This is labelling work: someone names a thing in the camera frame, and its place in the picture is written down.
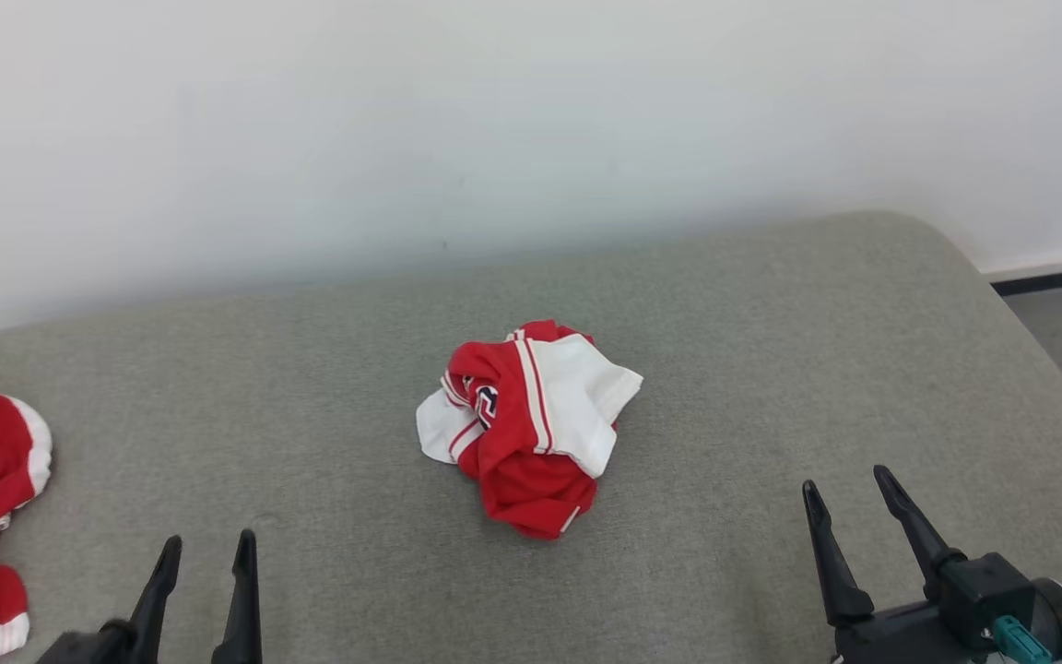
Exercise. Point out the red white printed jersey shirt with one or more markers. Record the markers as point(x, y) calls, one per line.
point(522, 480)

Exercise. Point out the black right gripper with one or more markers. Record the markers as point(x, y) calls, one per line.
point(900, 641)

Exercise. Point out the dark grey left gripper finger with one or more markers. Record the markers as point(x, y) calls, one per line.
point(155, 609)
point(241, 609)

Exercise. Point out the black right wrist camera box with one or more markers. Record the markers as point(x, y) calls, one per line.
point(983, 590)

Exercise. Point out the grey fabric sofa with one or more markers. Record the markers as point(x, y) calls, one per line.
point(310, 415)

